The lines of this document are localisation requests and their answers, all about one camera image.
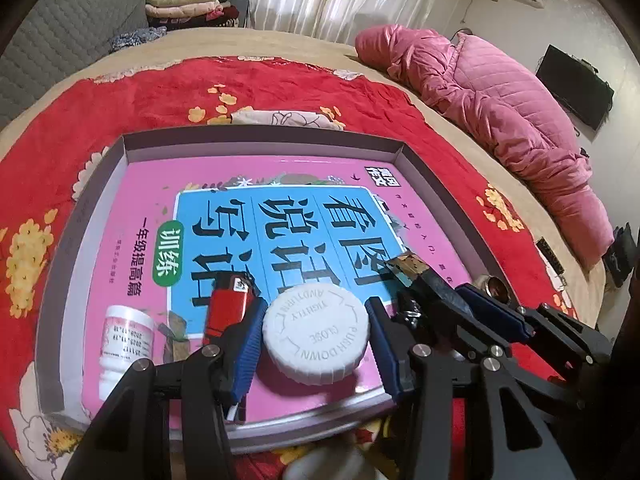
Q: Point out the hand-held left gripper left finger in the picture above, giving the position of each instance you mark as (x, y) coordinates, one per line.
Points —
(247, 355)

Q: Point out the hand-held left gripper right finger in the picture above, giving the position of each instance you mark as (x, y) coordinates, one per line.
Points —
(387, 360)

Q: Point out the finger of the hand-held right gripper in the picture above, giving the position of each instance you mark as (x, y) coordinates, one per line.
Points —
(487, 307)
(442, 300)

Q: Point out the black and yellow wristwatch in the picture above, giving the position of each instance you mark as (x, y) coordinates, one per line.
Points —
(406, 266)

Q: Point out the red lighter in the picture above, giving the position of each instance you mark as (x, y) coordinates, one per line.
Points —
(225, 310)

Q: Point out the white bottle with ribbed cap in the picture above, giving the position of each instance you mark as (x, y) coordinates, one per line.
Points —
(315, 335)

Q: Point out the grey cardboard box tray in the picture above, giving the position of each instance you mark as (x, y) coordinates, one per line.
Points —
(75, 260)

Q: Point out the small round glass bottle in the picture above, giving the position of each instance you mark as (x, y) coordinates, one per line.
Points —
(495, 287)

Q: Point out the black remote control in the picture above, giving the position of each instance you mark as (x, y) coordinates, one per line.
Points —
(548, 256)

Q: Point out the small white pill bottle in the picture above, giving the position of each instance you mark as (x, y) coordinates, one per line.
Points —
(122, 355)

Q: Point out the pink and blue book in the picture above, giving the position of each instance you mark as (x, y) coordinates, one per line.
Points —
(150, 195)

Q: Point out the pink quilted down jacket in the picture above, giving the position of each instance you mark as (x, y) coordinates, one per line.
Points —
(490, 110)

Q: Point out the black flat television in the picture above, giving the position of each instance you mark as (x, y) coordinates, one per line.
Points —
(575, 85)

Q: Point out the red floral blanket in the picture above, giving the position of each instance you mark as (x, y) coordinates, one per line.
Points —
(300, 85)

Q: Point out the bed with beige sheet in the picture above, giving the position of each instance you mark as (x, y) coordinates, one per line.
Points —
(250, 42)

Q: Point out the white sheer curtain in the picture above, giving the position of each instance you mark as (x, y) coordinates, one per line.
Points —
(340, 0)

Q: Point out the blue patterned cloth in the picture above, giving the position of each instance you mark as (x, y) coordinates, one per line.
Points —
(135, 39)

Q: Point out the pink folded cloth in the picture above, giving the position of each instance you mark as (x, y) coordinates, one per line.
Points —
(180, 11)

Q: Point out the grey quilted headboard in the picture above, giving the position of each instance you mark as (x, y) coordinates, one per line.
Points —
(60, 35)

